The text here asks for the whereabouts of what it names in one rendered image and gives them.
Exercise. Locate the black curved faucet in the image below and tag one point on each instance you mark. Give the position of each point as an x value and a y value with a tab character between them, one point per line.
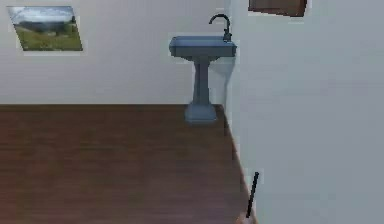
226	28

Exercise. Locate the landscape picture on wall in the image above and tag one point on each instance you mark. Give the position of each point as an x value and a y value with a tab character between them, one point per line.
46	31

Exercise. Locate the brown framed picture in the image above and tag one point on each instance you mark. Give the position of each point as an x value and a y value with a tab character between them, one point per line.
278	6

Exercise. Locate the thin black stick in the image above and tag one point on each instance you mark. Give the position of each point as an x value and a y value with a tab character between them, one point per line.
252	195

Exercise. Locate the blue-grey pedestal sink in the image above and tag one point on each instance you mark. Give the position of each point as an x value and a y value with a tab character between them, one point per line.
201	66

